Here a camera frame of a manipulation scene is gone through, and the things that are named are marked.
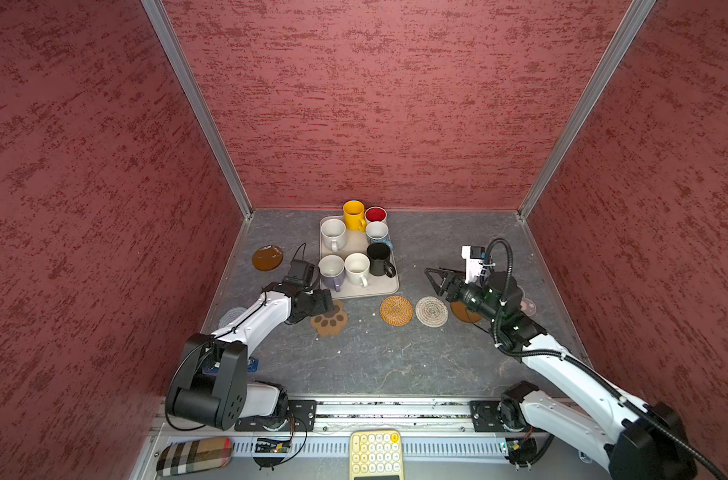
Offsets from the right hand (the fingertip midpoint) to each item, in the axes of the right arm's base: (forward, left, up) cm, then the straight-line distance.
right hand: (427, 277), depth 76 cm
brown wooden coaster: (-10, -7, 0) cm, 12 cm away
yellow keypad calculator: (-36, +15, -19) cm, 43 cm away
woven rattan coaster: (+1, +7, -21) cm, 22 cm away
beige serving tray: (+11, +13, -22) cm, 27 cm away
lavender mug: (+16, +28, -18) cm, 37 cm away
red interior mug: (+37, +12, -14) cm, 42 cm away
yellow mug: (+38, +20, -13) cm, 45 cm away
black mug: (+19, +12, -18) cm, 29 cm away
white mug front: (+14, +19, -15) cm, 28 cm away
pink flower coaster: (+2, -36, -22) cm, 43 cm away
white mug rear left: (+29, +28, -15) cm, 43 cm away
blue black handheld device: (-15, +48, -19) cm, 54 cm away
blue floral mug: (+31, +12, -17) cm, 37 cm away
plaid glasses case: (-35, +57, -18) cm, 69 cm away
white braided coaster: (0, -4, -21) cm, 21 cm away
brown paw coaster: (-4, +28, -21) cm, 35 cm away
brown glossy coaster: (+23, +53, -21) cm, 61 cm away
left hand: (-1, +31, -17) cm, 36 cm away
